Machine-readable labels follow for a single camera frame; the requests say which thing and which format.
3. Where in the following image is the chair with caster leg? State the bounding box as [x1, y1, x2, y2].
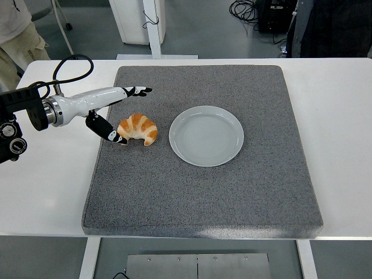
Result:
[27, 0, 79, 61]

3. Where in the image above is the person in light clothes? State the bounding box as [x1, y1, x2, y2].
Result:
[0, 0, 52, 91]

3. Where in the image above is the grey speckled mat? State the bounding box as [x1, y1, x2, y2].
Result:
[81, 65, 324, 239]

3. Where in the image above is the black cable bundle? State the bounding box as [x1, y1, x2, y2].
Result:
[228, 0, 262, 33]

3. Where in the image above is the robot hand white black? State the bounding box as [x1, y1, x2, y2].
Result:
[53, 85, 153, 145]

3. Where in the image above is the white table leg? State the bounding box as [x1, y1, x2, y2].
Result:
[78, 237, 101, 279]
[296, 239, 319, 279]

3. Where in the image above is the golden croissant bread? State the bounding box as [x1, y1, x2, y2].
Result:
[117, 113, 159, 146]

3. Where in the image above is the person in dark clothes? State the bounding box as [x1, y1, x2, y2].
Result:
[286, 0, 372, 58]

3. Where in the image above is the white cabinet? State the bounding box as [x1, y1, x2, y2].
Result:
[109, 0, 166, 45]

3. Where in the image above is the black equipment box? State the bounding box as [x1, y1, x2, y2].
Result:
[255, 0, 299, 33]

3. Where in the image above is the round grey plate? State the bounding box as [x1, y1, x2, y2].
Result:
[169, 105, 245, 167]

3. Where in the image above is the grey metal plate with screws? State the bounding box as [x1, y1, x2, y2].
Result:
[125, 253, 273, 279]

